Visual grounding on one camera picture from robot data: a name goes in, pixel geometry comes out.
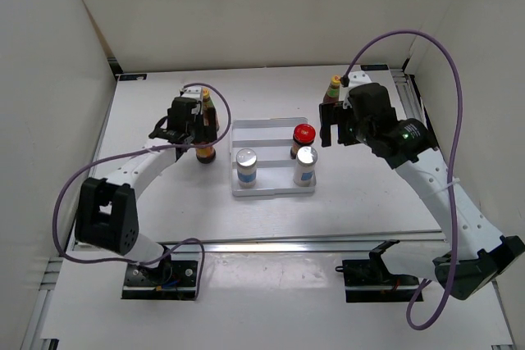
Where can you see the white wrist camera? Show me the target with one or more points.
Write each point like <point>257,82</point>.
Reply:
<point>357,78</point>
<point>195,93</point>

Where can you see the left black corner label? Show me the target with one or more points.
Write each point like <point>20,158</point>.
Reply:
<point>132,77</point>

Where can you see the aluminium front rail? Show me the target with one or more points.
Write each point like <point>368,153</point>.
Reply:
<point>262,246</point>

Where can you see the silver-lid white shaker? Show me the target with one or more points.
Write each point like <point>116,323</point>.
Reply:
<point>246,167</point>
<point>305,161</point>

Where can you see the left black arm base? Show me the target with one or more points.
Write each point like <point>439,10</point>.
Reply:
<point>174,280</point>

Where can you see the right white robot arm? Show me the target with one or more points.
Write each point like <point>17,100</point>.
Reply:
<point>475,252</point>

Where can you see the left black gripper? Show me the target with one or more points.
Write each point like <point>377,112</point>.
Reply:
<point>209,136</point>

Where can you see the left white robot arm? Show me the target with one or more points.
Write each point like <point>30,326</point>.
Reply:
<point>107,215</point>

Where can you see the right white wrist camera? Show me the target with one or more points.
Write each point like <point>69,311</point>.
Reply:
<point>357,78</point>

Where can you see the right black corner label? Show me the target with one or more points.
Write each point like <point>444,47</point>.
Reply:
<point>374,67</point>

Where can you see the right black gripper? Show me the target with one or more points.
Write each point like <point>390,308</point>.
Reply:
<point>329,115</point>

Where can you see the tall yellow-cap sauce bottle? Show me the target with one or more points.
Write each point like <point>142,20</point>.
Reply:
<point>332,93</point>
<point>207,98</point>

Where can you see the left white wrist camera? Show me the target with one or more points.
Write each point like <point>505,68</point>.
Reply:
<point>195,93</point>

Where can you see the red-lid sauce jar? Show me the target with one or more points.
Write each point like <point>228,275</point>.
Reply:
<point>205,154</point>
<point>303,135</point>

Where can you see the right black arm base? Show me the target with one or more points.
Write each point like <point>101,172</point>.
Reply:
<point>363,285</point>

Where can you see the white divided organizer tray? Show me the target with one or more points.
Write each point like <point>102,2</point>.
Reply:
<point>271,140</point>

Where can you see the black corner label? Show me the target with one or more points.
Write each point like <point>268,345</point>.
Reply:
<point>374,67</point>
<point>132,77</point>

